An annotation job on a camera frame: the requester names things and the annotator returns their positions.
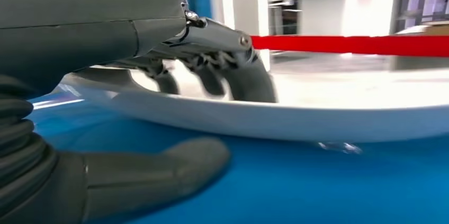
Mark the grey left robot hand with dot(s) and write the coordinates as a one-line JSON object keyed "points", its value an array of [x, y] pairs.
{"points": [[70, 22]]}

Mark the red barrier belt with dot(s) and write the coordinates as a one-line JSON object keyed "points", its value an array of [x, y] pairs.
{"points": [[350, 46]]}

